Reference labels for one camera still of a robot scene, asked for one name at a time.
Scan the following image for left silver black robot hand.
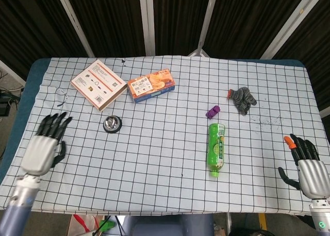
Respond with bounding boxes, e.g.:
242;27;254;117
20;111;73;177

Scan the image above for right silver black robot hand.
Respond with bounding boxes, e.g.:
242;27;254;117
277;133;330;200

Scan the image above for small shiny round metal cup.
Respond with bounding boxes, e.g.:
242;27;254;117
103;115;123;134

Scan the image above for blue table pad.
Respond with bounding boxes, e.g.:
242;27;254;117
0;58;52;185

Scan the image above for white orange flat carton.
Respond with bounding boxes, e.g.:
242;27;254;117
70;59;128;112

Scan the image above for red white bag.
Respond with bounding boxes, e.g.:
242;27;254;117
67;214;105;236

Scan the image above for green plastic drink bottle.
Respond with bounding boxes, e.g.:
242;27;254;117
206;123;226;177

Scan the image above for grey striped knit glove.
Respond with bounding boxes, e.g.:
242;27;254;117
227;87;258;116

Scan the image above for green plastic object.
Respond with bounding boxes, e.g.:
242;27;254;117
99;220;116;233

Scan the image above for purple plastic toy block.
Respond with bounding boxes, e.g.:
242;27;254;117
205;105;221;119

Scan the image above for white black checked tablecloth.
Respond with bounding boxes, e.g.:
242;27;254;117
0;56;330;216

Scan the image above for orange blue biscuit box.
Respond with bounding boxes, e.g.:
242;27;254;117
127;68;176;104

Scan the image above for black cables on floor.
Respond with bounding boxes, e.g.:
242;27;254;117
0;68;23;118

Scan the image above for white folding screen frame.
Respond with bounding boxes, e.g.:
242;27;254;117
0;0;330;117

